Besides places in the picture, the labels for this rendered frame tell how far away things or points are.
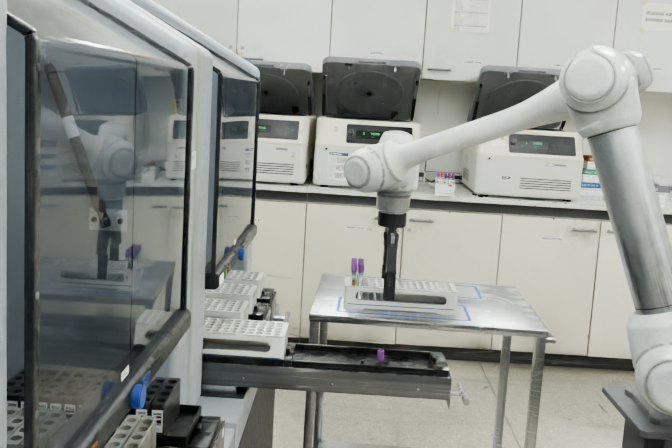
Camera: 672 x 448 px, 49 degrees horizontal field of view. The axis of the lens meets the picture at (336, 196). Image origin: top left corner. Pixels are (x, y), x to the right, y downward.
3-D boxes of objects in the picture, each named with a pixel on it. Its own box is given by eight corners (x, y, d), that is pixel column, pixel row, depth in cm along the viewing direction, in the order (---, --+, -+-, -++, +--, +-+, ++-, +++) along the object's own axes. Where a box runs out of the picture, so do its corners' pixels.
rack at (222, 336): (142, 356, 155) (143, 327, 154) (155, 340, 165) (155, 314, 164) (283, 365, 155) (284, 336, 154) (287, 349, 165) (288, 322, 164)
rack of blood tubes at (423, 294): (343, 308, 193) (344, 285, 192) (343, 298, 203) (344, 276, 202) (456, 315, 193) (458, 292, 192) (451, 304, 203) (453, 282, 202)
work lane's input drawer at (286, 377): (121, 389, 154) (122, 348, 153) (140, 366, 168) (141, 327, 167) (470, 412, 153) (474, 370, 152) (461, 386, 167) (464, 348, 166)
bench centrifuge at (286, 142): (199, 180, 387) (203, 56, 379) (223, 169, 449) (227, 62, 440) (304, 186, 385) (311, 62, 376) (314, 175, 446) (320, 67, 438)
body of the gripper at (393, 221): (408, 214, 191) (405, 249, 192) (405, 209, 199) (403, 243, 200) (379, 213, 191) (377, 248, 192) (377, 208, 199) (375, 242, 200)
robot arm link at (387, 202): (409, 189, 199) (408, 210, 199) (376, 187, 199) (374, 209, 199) (412, 193, 189) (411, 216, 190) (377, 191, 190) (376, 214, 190)
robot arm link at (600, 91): (733, 390, 154) (734, 429, 135) (652, 399, 162) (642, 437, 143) (633, 38, 157) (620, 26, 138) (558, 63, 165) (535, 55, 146)
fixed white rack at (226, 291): (133, 311, 185) (134, 287, 185) (144, 301, 195) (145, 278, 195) (251, 319, 185) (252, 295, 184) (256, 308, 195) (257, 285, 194)
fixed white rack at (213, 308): (113, 330, 170) (114, 304, 170) (127, 317, 180) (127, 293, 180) (242, 338, 170) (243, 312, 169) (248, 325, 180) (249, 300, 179)
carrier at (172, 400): (168, 410, 125) (169, 376, 125) (180, 411, 125) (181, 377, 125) (149, 442, 114) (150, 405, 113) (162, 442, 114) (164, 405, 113)
